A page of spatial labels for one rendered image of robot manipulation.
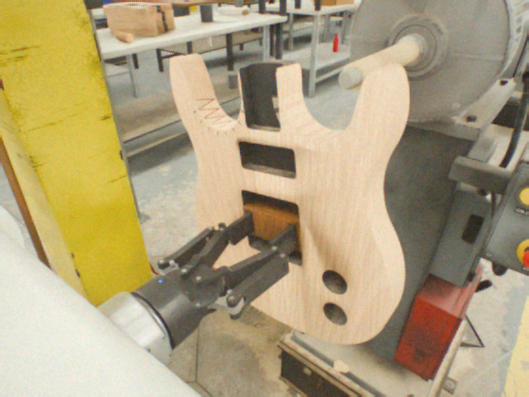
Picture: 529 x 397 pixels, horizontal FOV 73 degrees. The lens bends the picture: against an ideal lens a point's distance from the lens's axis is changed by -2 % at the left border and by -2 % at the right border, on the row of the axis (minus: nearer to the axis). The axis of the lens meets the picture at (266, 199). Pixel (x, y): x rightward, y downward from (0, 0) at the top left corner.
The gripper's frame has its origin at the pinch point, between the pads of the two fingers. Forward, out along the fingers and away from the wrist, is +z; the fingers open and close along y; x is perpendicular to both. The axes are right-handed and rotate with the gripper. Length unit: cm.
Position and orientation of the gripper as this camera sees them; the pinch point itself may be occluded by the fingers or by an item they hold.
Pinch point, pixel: (269, 229)
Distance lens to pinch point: 51.2
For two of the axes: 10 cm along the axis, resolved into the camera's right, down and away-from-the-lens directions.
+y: 7.7, 2.1, -6.0
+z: 6.3, -4.3, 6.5
